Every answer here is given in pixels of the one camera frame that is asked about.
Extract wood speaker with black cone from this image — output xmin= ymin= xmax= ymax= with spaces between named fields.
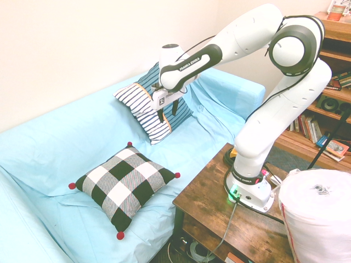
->
xmin=315 ymin=94 xmax=344 ymax=115

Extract wooden bookshelf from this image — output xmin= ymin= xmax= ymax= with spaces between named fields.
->
xmin=274 ymin=10 xmax=351 ymax=174

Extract black tripod leg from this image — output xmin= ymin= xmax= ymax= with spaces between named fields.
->
xmin=307 ymin=108 xmax=351 ymax=170

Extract lying book with picture cover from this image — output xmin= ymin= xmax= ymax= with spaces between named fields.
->
xmin=322 ymin=139 xmax=350 ymax=163

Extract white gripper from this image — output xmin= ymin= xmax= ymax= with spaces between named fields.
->
xmin=150 ymin=88 xmax=184 ymax=123

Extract small blue book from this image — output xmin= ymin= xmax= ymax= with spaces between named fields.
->
xmin=315 ymin=135 xmax=330 ymax=148

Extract stack of lying books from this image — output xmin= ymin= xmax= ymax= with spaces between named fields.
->
xmin=325 ymin=70 xmax=351 ymax=92

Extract sofa with light blue cover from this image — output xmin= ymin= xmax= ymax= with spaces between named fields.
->
xmin=0 ymin=67 xmax=266 ymax=263

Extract coiled black cable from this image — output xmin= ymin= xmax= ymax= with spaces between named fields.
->
xmin=223 ymin=149 xmax=240 ymax=167

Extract thin black cable along arm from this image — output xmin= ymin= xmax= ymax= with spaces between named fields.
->
xmin=175 ymin=15 xmax=327 ymax=121

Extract grey cable at robot base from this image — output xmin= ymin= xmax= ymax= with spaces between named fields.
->
xmin=210 ymin=204 xmax=239 ymax=259

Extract blue white striped pillow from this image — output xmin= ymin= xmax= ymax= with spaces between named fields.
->
xmin=113 ymin=62 xmax=194 ymax=146

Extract rustic brown wooden table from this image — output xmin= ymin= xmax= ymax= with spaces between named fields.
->
xmin=172 ymin=142 xmax=296 ymax=263

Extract row of upright books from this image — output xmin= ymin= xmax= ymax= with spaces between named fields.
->
xmin=287 ymin=113 xmax=326 ymax=144

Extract white coiled cable under table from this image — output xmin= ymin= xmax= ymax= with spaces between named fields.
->
xmin=189 ymin=240 xmax=218 ymax=261

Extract white bubble wrap roll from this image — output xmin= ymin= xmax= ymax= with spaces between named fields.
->
xmin=278 ymin=168 xmax=351 ymax=263

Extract black white checked pillow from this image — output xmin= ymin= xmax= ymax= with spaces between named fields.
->
xmin=68 ymin=141 xmax=181 ymax=241

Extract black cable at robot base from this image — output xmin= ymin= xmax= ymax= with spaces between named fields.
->
xmin=235 ymin=199 xmax=286 ymax=225

